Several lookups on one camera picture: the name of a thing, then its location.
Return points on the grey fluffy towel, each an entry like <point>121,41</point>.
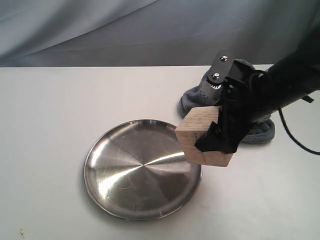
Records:
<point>203,95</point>

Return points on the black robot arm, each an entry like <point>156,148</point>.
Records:
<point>294,77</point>

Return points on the round stainless steel plate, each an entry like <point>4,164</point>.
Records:
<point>137,171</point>

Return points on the grey backdrop cloth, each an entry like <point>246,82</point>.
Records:
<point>109,33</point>

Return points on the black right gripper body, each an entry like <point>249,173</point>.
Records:
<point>234,81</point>

